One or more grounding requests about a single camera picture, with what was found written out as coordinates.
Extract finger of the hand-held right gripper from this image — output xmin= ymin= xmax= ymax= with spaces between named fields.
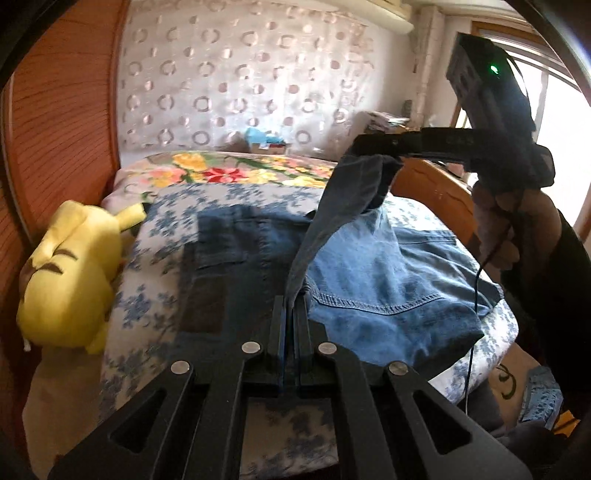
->
xmin=350 ymin=128 xmax=472 ymax=163

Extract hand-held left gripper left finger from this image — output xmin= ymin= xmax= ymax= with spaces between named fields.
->
xmin=48 ymin=295 xmax=287 ymax=480

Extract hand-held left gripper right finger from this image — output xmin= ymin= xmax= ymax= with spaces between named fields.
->
xmin=291 ymin=302 xmax=532 ymax=480

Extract blue denim pants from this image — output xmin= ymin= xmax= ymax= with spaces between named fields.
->
xmin=178 ymin=154 xmax=504 ymax=370

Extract person's right forearm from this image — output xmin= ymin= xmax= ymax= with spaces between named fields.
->
xmin=501 ymin=208 xmax=591 ymax=416

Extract person's right hand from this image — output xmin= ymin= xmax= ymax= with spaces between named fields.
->
xmin=471 ymin=181 xmax=561 ymax=278

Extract stack of papers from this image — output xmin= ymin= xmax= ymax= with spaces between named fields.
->
xmin=364 ymin=111 xmax=411 ymax=136

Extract wooden cabinet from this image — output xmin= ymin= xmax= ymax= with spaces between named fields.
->
xmin=392 ymin=159 xmax=481 ymax=243

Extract pale window curtain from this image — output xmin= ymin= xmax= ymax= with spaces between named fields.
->
xmin=412 ymin=9 xmax=445 ymax=131

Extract white air conditioner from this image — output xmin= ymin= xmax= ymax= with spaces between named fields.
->
xmin=369 ymin=0 xmax=416 ymax=34

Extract blue item on box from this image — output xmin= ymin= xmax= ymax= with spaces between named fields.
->
xmin=245 ymin=128 xmax=290 ymax=155

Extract yellow plush toy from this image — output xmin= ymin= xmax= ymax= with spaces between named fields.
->
xmin=17 ymin=200 xmax=148 ymax=356

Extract thin black cable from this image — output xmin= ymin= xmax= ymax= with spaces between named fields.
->
xmin=464 ymin=222 xmax=513 ymax=416

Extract circle patterned wall curtain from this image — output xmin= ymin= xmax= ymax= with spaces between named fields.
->
xmin=115 ymin=0 xmax=416 ymax=160

